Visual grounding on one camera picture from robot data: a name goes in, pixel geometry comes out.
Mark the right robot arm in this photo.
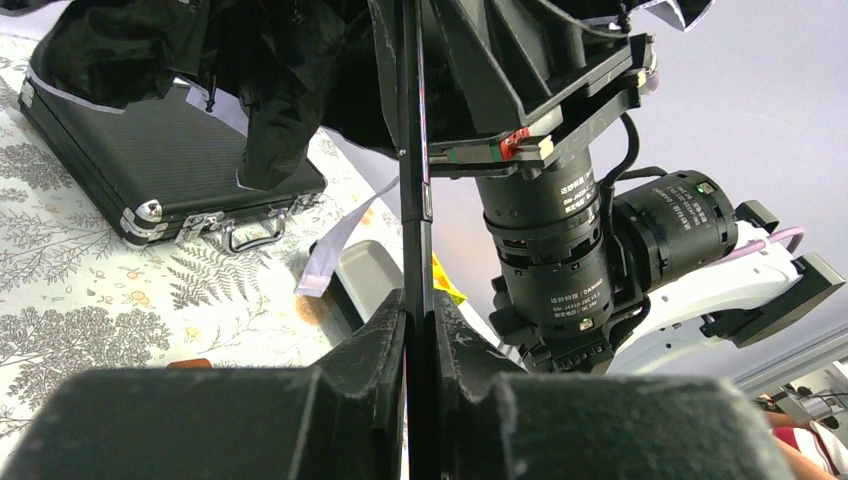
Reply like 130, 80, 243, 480
369, 1, 844, 373

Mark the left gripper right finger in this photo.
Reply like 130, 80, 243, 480
435, 294, 792, 479

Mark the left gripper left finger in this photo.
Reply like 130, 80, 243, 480
3, 290, 405, 479

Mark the lilac folding umbrella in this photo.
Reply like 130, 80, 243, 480
5, 1, 736, 479

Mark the yellow triangular toy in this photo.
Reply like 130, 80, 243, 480
431, 253, 467, 305

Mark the black zippered case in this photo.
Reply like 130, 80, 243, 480
327, 240, 404, 334

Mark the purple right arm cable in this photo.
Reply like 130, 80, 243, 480
715, 227, 806, 266

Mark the black aluminium briefcase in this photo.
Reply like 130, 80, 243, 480
19, 76, 327, 254

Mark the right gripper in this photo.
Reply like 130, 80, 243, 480
367, 0, 660, 180

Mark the red-brown wooden block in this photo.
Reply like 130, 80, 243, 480
167, 358, 212, 369

